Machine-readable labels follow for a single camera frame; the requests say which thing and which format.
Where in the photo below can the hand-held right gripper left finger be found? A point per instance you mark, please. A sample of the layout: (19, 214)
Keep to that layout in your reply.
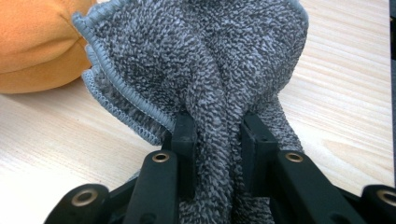
(183, 155)

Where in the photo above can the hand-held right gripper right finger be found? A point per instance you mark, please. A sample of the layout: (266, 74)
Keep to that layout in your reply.
(260, 155)

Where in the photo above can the grey terry cloth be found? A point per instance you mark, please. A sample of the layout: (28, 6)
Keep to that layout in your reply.
(202, 62)

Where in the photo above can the orange plush toy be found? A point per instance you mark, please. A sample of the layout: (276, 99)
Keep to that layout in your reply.
(34, 46)

